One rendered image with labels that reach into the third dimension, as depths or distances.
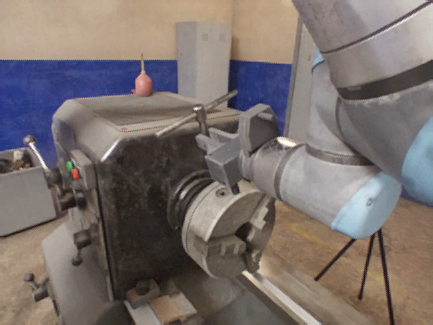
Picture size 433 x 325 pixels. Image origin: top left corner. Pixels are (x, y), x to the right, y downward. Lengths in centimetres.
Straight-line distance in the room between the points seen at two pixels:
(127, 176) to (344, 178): 52
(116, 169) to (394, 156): 59
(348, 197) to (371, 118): 16
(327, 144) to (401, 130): 14
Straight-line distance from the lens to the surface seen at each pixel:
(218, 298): 108
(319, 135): 32
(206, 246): 63
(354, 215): 33
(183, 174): 78
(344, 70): 18
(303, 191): 35
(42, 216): 293
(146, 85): 115
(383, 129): 19
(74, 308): 103
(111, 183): 70
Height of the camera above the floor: 152
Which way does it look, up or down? 22 degrees down
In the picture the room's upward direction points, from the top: 2 degrees clockwise
